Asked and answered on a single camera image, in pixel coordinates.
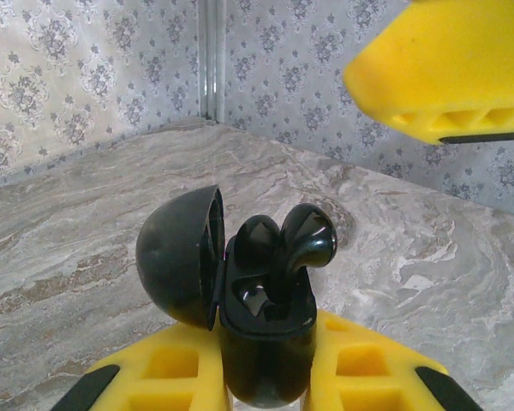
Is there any aluminium frame post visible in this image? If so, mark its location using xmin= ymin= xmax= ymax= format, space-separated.
xmin=198 ymin=0 xmax=229 ymax=123

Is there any black wireless earbud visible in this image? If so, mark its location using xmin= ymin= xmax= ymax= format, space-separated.
xmin=227 ymin=212 xmax=284 ymax=277
xmin=272 ymin=202 xmax=339 ymax=309

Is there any black earbud charging case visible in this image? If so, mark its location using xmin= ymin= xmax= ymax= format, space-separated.
xmin=135 ymin=184 xmax=320 ymax=407

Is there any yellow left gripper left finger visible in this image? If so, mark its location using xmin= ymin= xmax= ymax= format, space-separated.
xmin=49 ymin=320 xmax=231 ymax=411

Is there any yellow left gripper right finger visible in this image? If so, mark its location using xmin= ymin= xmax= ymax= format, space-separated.
xmin=302 ymin=310 xmax=475 ymax=411

